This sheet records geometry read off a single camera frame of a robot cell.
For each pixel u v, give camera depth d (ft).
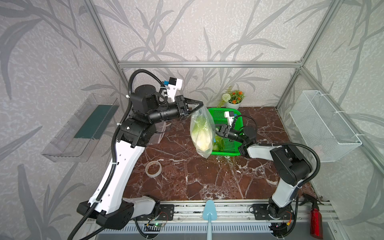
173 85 1.62
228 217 2.38
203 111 1.69
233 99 3.55
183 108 1.49
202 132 2.02
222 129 2.37
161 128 3.50
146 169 2.86
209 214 2.38
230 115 2.51
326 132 2.10
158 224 2.32
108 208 1.17
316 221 2.27
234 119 2.53
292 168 1.61
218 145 2.92
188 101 1.64
